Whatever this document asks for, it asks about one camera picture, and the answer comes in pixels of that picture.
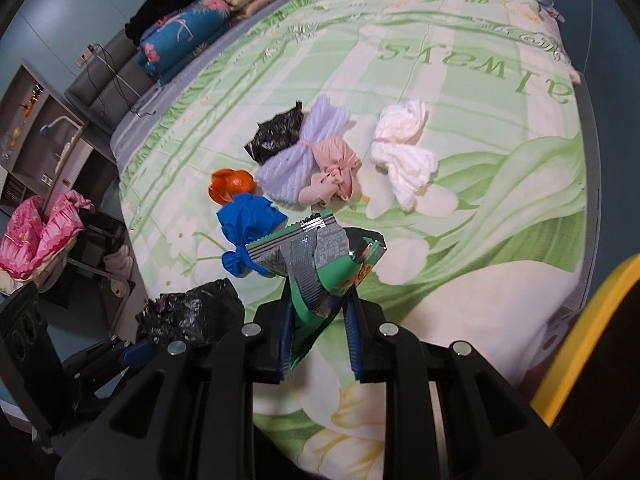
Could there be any black cable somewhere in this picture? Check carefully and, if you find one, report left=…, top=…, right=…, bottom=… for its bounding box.
left=85, top=42, right=161, bottom=118

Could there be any grey bed headboard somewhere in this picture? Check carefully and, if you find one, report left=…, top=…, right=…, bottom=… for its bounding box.
left=64, top=0, right=221, bottom=136

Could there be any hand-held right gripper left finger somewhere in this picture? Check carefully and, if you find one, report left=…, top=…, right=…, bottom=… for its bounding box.
left=54, top=300, right=296, bottom=480

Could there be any white desk lamp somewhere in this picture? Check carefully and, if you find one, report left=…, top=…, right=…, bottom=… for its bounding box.
left=40, top=115, right=86, bottom=196

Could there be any white cloth right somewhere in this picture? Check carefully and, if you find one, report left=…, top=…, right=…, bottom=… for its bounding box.
left=370, top=99, right=441, bottom=212

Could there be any grey shelf unit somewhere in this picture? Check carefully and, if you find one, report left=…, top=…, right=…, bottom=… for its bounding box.
left=0, top=60, right=121, bottom=221

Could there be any yellow rimmed bin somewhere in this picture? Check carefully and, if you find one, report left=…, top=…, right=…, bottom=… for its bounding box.
left=530, top=255, right=640, bottom=428

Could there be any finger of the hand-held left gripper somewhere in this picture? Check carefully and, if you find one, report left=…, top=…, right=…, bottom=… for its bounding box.
left=60, top=337, right=153, bottom=411

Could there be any pink crumpled cloth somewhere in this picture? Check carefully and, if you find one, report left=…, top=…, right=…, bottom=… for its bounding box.
left=299, top=137, right=363, bottom=208

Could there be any black clothing pile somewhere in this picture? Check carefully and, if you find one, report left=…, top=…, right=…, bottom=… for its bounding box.
left=124, top=0, right=207, bottom=43

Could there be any purple foam fruit net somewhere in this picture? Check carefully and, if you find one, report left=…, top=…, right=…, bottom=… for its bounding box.
left=255, top=94, right=351, bottom=206

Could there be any white cable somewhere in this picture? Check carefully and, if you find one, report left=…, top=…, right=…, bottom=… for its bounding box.
left=97, top=55, right=146, bottom=106

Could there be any small black plastic bag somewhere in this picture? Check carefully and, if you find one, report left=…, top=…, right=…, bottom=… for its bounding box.
left=244, top=101, right=305, bottom=165

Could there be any green patterned blanket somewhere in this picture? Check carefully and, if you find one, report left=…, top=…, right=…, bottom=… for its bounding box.
left=117, top=0, right=588, bottom=480

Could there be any blue floral folded quilt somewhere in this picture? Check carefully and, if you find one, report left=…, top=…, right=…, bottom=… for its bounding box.
left=137, top=0, right=236, bottom=83

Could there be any green snack packet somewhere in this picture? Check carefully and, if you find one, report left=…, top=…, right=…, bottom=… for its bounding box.
left=244, top=212, right=388, bottom=383

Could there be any black metal rack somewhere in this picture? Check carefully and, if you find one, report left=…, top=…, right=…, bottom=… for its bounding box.
left=65, top=210, right=136, bottom=311

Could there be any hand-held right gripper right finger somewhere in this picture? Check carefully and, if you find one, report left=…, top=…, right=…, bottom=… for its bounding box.
left=344, top=292, right=583, bottom=480

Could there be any knotted orange plastic bag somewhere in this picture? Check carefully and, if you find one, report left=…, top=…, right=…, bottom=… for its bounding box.
left=209, top=169, right=256, bottom=206

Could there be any large black plastic bag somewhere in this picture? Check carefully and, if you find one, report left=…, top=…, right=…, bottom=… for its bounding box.
left=136, top=277, right=246, bottom=347

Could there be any knotted blue plastic bag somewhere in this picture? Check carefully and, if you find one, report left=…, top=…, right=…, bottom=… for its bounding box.
left=216, top=195, right=287, bottom=277

